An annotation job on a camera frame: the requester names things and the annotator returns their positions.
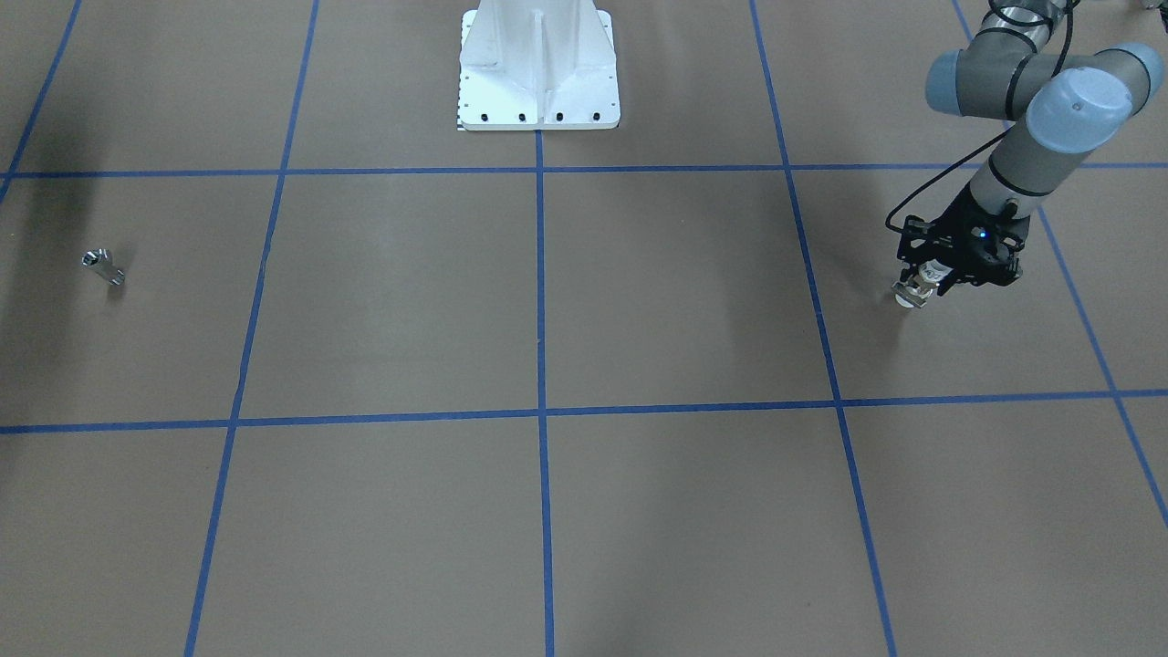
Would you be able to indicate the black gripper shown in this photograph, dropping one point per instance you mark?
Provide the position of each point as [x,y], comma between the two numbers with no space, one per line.
[959,222]

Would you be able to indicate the chrome metal valve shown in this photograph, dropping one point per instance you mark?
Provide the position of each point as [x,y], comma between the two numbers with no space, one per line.
[100,261]

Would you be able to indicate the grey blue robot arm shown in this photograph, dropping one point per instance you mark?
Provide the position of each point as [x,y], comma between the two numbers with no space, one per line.
[1061,108]

